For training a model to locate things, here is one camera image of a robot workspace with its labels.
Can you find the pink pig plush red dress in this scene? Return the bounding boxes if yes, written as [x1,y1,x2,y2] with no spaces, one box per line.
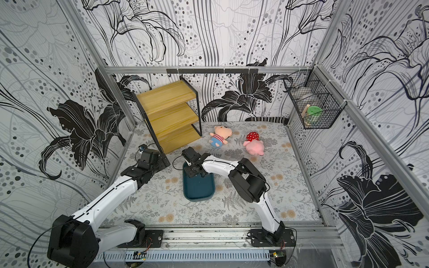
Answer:
[243,132,265,156]

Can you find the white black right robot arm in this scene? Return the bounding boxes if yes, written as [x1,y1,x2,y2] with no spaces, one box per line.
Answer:
[182,147,284,234]

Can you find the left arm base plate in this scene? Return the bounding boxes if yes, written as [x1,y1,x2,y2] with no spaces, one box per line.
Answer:
[117,230,164,249]

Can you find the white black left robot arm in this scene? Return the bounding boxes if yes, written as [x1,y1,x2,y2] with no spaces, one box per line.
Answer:
[47,146,170,268]

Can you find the teal plastic storage tray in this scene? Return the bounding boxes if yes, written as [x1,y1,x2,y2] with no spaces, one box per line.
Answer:
[183,170,216,202]

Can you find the black wire wall basket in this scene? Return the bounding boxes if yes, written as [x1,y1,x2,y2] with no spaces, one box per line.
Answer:
[283,69,343,130]

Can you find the wooden three-tier shelf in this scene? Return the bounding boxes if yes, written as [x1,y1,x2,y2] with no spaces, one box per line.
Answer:
[136,77,202,154]

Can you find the green round lid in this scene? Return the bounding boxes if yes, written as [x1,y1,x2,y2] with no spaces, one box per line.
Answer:
[307,106,324,118]

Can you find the aluminium front rail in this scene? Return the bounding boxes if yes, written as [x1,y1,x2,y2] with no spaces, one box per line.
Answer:
[71,226,344,250]

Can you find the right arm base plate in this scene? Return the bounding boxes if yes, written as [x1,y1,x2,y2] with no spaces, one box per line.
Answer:
[247,228,296,247]

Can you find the white slotted cable duct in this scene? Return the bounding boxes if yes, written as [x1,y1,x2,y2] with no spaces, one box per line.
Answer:
[95,250,270,262]

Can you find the peach pig plush blue trousers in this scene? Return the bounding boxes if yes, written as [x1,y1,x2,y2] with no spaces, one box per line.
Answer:
[210,126,232,148]

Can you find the floral table mat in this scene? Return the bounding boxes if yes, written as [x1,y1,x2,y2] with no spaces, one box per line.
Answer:
[103,122,320,227]

